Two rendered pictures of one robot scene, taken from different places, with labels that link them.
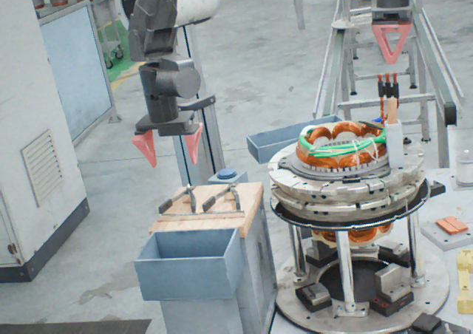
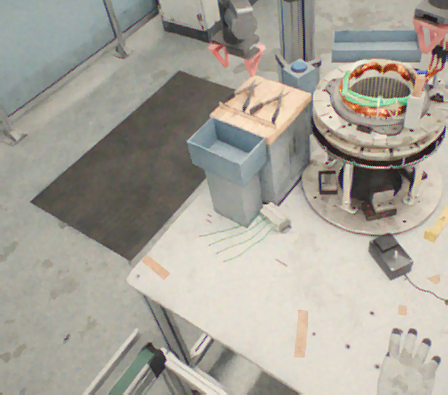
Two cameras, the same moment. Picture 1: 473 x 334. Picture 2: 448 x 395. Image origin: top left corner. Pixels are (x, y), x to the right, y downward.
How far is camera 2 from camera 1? 0.49 m
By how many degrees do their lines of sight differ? 34
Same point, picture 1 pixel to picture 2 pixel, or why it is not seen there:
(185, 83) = (241, 28)
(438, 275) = (429, 200)
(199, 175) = (290, 50)
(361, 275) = (377, 173)
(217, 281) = (235, 174)
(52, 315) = (214, 76)
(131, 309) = not seen: hidden behind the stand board
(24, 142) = not seen: outside the picture
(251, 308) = (270, 184)
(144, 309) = not seen: hidden behind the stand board
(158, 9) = not seen: outside the picture
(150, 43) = not seen: outside the picture
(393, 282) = (384, 198)
